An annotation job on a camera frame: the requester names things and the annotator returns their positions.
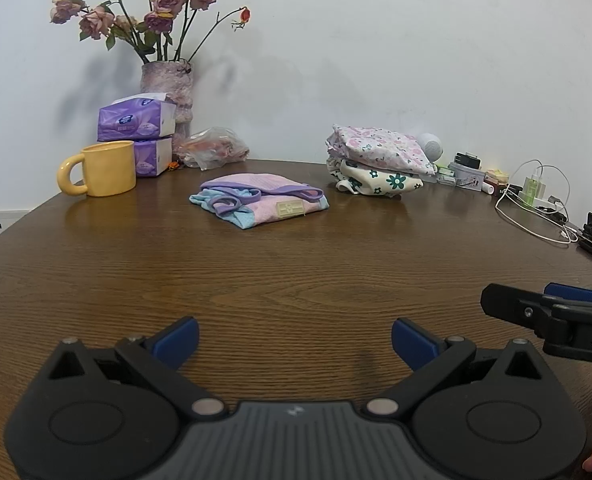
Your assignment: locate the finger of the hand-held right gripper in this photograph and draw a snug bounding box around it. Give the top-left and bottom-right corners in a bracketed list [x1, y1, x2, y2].
[544, 282, 592, 305]
[480, 284, 569, 343]

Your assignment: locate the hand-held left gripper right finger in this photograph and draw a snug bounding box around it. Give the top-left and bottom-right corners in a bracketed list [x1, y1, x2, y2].
[363, 317, 547, 421]

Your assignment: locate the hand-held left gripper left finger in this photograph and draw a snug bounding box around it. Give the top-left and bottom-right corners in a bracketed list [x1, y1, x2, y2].
[46, 316, 228, 421]

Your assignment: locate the pink and blue sleeveless shirt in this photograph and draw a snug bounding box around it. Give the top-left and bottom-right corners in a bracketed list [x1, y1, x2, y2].
[189, 173, 330, 231]

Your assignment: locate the cream green-flower folded garment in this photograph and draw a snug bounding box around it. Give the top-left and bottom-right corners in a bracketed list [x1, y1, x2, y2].
[327, 157, 424, 197]

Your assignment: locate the white robot-shaped speaker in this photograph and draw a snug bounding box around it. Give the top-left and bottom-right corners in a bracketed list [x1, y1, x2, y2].
[415, 132, 445, 165]

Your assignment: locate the yellow mug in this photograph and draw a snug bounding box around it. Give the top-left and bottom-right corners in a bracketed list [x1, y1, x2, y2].
[57, 141, 137, 197]

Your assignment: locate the purple tissue pack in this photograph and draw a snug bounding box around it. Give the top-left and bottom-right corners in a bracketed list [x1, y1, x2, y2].
[97, 93, 176, 142]
[132, 136, 173, 177]

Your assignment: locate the pink floral folded garment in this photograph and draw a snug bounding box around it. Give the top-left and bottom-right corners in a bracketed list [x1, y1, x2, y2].
[326, 124, 438, 177]

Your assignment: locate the clear plastic snack bag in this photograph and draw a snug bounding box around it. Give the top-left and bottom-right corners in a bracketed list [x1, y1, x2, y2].
[176, 127, 251, 170]

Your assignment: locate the pink fuzzy vase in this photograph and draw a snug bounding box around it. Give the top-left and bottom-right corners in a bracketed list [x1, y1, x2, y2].
[141, 60, 195, 158]

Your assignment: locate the dried pink roses bouquet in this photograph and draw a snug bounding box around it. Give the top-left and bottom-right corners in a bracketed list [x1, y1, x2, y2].
[50, 0, 253, 65]

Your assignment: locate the white printed wall plate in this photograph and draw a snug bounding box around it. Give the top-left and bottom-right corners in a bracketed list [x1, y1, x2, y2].
[0, 209, 30, 239]

